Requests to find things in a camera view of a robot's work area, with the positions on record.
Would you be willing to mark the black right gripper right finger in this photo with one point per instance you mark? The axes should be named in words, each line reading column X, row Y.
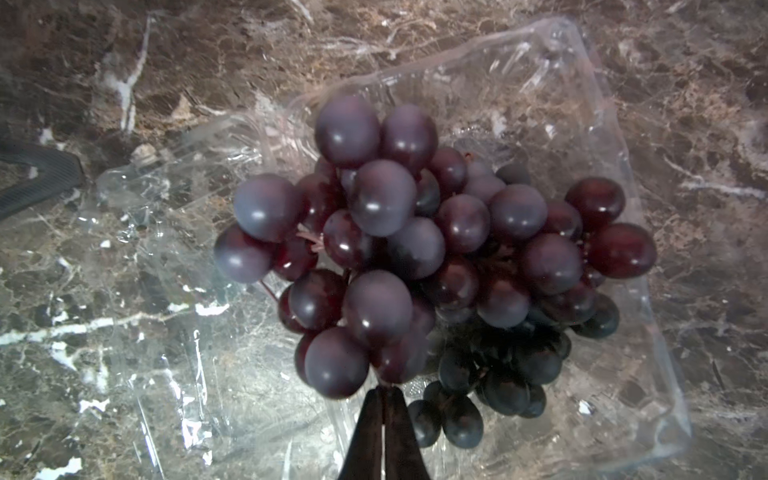
column 402, row 457

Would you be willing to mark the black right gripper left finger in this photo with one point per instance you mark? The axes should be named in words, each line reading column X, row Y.
column 363, row 460

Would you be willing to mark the black grape bunch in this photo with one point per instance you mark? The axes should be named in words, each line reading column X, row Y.
column 506, row 370

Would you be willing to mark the clear plastic clamshell container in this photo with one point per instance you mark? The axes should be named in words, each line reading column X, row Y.
column 210, row 367

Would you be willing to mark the purple grape bunch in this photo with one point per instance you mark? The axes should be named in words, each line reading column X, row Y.
column 393, row 232

